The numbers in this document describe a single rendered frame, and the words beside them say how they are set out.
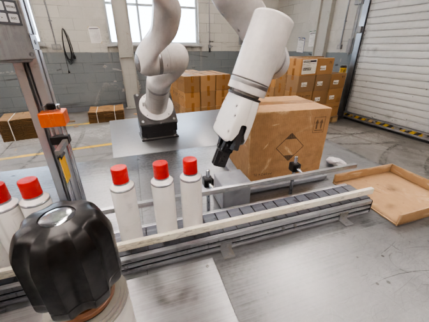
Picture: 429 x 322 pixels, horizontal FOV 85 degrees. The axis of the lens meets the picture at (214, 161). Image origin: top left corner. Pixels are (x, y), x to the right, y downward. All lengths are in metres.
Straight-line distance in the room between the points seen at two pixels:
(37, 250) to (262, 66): 0.44
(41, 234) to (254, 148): 0.70
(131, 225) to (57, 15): 5.63
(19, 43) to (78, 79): 5.43
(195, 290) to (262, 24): 0.53
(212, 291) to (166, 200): 0.21
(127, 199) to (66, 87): 5.60
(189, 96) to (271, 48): 3.49
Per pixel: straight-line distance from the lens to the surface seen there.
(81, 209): 0.26
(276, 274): 0.63
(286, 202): 0.77
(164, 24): 0.95
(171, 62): 1.10
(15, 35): 0.61
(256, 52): 0.50
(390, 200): 1.03
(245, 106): 0.49
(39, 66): 0.63
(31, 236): 0.25
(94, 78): 6.01
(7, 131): 4.76
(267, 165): 0.89
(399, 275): 0.76
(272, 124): 0.83
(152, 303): 0.53
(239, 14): 0.62
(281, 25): 0.52
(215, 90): 4.16
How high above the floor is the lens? 1.31
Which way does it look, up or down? 26 degrees down
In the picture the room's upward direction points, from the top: straight up
